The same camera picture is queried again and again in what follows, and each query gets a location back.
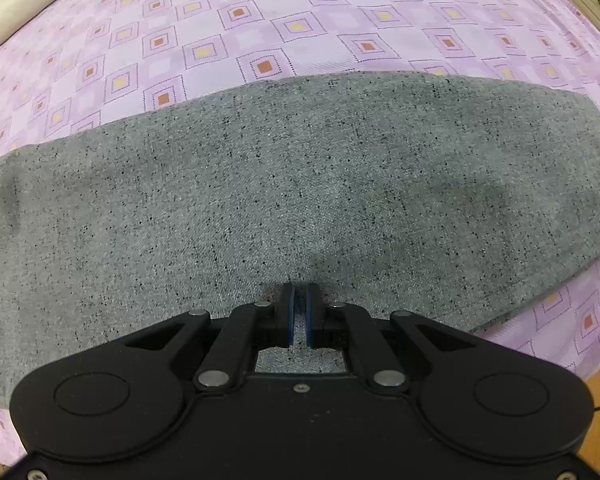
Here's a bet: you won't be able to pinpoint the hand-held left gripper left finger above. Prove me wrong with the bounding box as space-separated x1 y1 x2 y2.
124 283 296 393

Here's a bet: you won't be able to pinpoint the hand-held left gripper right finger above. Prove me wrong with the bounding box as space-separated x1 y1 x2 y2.
305 283 477 394

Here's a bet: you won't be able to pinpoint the grey speckled pants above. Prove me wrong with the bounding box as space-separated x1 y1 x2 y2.
0 71 600 407

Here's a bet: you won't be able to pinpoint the pink patterned bedsheet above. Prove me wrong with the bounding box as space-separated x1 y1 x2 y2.
0 0 600 467

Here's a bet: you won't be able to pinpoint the cream duvet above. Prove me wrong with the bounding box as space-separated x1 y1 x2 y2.
0 0 108 63

